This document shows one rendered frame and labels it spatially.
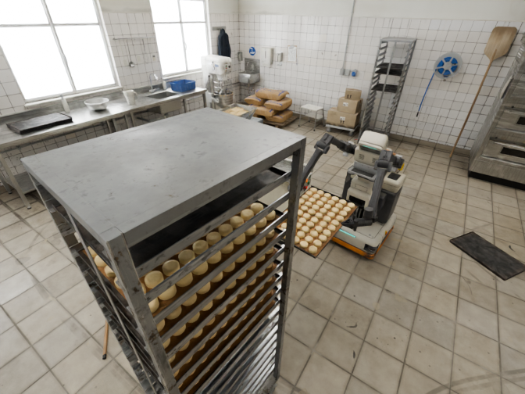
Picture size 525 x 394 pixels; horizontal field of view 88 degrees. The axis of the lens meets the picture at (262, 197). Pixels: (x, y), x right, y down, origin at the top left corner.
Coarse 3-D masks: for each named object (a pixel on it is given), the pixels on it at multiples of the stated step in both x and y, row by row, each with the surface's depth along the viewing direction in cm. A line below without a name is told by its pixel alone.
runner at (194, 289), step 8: (272, 224) 98; (264, 232) 96; (256, 240) 93; (248, 248) 91; (232, 256) 85; (224, 264) 83; (216, 272) 82; (200, 280) 77; (208, 280) 80; (192, 288) 75; (200, 288) 78; (184, 296) 74; (176, 304) 72; (160, 312) 69; (168, 312) 71; (160, 320) 70; (136, 328) 68
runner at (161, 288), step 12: (288, 192) 99; (276, 204) 95; (264, 216) 91; (240, 228) 83; (228, 240) 80; (204, 252) 78; (216, 252) 78; (192, 264) 71; (180, 276) 69; (156, 288) 64
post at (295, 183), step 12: (300, 156) 89; (300, 168) 92; (300, 180) 96; (288, 204) 102; (288, 216) 105; (288, 228) 108; (288, 240) 111; (288, 252) 114; (288, 264) 118; (288, 276) 123; (288, 288) 130; (276, 348) 160; (276, 360) 168; (276, 372) 175
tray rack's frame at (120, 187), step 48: (96, 144) 80; (144, 144) 80; (192, 144) 81; (240, 144) 82; (288, 144) 82; (48, 192) 77; (96, 192) 59; (144, 192) 59; (192, 192) 59; (144, 336) 64
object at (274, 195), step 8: (280, 168) 276; (288, 168) 276; (280, 184) 260; (288, 184) 255; (272, 192) 271; (280, 192) 265; (264, 200) 282; (272, 200) 276; (280, 208) 274; (280, 240) 302
